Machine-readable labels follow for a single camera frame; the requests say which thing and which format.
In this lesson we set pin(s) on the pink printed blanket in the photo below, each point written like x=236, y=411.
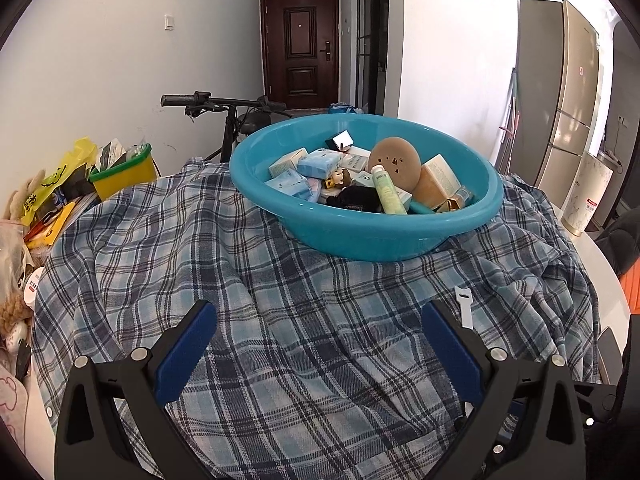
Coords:
x=12, y=410

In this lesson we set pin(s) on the white teal box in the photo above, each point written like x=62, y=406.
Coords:
x=356, y=160

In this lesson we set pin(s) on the folded metal rack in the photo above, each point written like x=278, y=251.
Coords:
x=510, y=125

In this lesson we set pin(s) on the black bicycle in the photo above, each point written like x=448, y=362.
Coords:
x=227, y=130

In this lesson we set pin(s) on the clear plastic bag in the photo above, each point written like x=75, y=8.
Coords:
x=12, y=260

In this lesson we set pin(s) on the blue plaid cloth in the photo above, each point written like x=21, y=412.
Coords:
x=300, y=335

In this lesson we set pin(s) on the black pouch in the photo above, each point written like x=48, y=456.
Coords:
x=357, y=197

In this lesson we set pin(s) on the brown plush toy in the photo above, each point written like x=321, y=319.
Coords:
x=15, y=310

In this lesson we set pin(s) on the silver refrigerator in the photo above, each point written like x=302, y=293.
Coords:
x=560, y=85

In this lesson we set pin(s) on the small orange box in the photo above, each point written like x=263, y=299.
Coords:
x=456, y=202

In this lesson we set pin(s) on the yellow plastic bag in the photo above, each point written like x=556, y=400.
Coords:
x=55, y=180

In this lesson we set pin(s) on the yellow book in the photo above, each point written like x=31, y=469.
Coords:
x=52, y=225

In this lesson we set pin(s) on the white cardboard box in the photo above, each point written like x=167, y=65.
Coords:
x=285, y=161

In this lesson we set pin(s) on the white round lid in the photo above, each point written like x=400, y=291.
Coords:
x=34, y=287

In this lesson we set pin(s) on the light blue tissue packet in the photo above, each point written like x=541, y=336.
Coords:
x=317, y=162
x=292, y=185

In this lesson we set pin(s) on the small black item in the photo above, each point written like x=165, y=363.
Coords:
x=23, y=362

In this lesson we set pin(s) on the dark padded jacket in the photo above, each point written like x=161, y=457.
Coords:
x=622, y=240

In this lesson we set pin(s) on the white paper packet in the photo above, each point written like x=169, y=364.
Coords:
x=112, y=152

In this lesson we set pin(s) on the round tan disc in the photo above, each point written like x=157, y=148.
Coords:
x=397, y=160

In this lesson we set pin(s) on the black framed glass door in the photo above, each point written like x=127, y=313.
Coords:
x=372, y=35

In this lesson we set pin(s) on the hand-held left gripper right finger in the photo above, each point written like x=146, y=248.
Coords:
x=452, y=350

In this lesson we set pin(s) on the white marbled trash can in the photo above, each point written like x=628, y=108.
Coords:
x=585, y=195

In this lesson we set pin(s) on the black teal square cup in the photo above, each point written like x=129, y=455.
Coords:
x=341, y=140

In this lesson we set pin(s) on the brown entrance door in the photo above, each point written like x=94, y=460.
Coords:
x=300, y=50

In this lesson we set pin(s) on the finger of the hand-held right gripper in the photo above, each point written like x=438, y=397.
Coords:
x=595, y=410

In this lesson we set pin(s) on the light green tube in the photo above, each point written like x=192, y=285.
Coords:
x=390, y=195

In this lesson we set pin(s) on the beige plush toy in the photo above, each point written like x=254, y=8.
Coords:
x=20, y=197

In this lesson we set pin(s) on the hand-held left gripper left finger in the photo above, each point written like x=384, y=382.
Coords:
x=185, y=350

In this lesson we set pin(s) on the blue shopping bag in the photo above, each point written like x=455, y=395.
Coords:
x=345, y=108

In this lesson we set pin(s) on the small white toy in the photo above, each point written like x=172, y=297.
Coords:
x=16, y=339

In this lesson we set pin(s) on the tan cardboard box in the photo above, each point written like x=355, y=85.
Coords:
x=435, y=185

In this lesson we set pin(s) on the black phone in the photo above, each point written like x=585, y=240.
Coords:
x=610, y=360

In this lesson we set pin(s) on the small doll figure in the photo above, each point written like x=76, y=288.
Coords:
x=339, y=177

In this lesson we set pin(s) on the white desktop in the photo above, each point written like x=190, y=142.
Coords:
x=605, y=290

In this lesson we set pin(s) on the white wall switch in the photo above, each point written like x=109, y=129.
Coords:
x=170, y=21

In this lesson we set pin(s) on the yellow green storage box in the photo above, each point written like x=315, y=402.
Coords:
x=125, y=180

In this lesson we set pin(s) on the blue plastic basin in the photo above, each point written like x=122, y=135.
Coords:
x=360, y=240

